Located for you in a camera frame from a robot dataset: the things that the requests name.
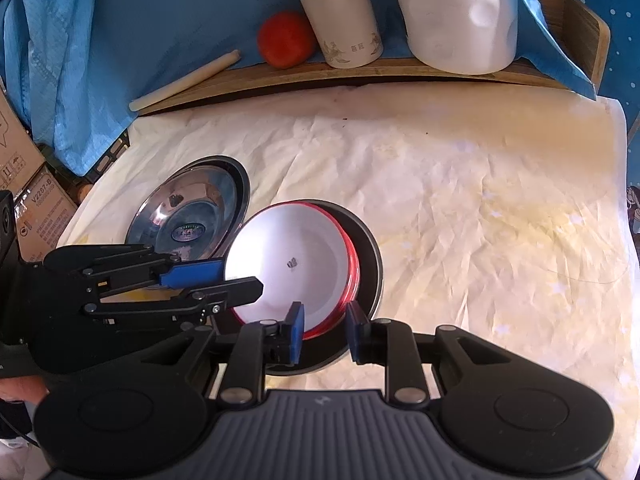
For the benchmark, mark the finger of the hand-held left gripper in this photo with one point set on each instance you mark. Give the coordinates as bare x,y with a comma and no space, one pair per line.
195,271
240,292

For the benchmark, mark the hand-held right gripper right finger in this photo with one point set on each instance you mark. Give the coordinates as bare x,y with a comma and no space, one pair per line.
356,332

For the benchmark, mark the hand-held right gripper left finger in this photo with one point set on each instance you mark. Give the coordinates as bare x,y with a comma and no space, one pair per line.
297,330

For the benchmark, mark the large steel plate with sticker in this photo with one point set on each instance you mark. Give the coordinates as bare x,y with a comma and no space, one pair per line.
190,205

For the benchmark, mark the white bowl with red rim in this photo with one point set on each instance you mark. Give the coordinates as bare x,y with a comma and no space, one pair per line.
290,245

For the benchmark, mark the steel bowl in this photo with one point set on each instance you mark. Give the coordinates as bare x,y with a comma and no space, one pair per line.
367,260

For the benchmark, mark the small steel plate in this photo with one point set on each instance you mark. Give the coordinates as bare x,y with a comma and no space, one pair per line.
242,185

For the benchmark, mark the person's left hand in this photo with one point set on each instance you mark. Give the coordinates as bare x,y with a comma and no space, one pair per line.
22,390

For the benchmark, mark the large cardboard box blue logo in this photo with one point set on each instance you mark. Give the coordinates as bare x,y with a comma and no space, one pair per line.
45,205

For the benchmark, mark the round wooden knob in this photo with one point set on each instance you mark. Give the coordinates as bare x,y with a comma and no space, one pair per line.
84,192

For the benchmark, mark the black plastic crate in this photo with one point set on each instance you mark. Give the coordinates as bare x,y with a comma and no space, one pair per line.
112,155

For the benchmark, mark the cream cloth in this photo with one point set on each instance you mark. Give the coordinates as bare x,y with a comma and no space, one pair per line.
450,210

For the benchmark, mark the small cardboard box red print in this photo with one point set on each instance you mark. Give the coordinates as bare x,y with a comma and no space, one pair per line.
12,145

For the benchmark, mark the white rolling pin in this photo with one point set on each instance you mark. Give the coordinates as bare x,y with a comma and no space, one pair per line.
185,80

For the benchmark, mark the wooden shelf board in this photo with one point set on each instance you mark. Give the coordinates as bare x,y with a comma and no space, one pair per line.
300,76

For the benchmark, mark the red tomato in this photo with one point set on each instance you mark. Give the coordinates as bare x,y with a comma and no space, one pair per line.
285,40

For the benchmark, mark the light blue garment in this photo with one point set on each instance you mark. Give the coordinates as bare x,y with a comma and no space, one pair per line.
150,20

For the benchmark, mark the white thermos with steel lid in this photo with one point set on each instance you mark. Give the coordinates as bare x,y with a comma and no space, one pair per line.
345,25

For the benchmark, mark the white bottle red blue lid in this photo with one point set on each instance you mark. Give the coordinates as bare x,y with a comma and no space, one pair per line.
450,20

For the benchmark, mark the blue white-dotted cloth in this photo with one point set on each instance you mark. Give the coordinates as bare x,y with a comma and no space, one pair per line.
620,35

